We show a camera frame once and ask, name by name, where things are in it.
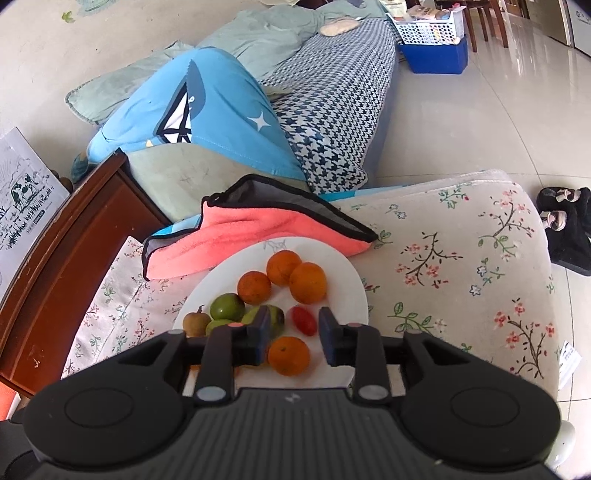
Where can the small brown fruit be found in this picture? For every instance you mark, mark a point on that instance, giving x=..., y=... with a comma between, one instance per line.
x=194, y=324

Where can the houndstooth sofa cover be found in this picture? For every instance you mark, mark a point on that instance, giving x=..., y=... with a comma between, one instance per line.
x=332, y=92

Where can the green leaf wall sticker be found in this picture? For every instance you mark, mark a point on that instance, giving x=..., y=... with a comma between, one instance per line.
x=68, y=17

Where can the white paper label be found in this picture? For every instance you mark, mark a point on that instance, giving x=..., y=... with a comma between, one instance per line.
x=569, y=362

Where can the small green fruit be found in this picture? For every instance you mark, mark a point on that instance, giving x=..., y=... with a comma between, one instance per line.
x=227, y=307
x=277, y=321
x=214, y=326

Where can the white round plate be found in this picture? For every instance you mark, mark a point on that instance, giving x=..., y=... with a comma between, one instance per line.
x=344, y=288

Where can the pink cloth with black trim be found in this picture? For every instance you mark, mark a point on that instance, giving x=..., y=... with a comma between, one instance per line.
x=240, y=226

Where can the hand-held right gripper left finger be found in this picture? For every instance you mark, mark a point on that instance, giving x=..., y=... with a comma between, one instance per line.
x=262, y=337

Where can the orange tangerine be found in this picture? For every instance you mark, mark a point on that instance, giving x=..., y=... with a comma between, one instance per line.
x=254, y=287
x=308, y=282
x=284, y=267
x=288, y=355

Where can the blue cartoon pillow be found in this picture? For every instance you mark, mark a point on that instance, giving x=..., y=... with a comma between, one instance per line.
x=221, y=106

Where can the brown wooden cabinet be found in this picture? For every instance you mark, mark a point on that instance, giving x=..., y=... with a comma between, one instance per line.
x=60, y=277

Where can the beige cushion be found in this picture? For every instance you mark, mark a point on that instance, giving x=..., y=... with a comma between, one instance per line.
x=339, y=26

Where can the white plastic basket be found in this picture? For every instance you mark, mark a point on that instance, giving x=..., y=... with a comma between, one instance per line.
x=429, y=30

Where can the pale green sofa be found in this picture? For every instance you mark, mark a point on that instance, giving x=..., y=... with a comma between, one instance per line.
x=184, y=175

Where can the pale green pillow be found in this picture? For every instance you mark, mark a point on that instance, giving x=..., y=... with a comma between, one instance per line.
x=120, y=87

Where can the red cherry tomato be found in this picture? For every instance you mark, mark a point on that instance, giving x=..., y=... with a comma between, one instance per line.
x=303, y=320

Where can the white printed cardboard box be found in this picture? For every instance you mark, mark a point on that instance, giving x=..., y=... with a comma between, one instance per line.
x=23, y=194

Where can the red box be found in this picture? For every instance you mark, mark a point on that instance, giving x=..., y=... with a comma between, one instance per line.
x=8, y=401

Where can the wooden chair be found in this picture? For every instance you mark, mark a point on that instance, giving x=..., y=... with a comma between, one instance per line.
x=489, y=21

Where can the pale green quilt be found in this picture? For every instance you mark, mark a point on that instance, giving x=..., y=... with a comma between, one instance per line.
x=258, y=41

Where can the white plastic object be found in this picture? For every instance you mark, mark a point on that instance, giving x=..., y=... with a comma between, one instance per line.
x=562, y=443

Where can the blue plastic bin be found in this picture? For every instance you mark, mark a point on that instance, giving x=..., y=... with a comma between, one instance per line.
x=434, y=57

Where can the black slipper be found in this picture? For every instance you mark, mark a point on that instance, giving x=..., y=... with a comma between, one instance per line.
x=570, y=244
x=565, y=198

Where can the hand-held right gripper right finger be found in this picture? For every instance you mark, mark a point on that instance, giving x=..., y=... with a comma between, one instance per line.
x=328, y=341

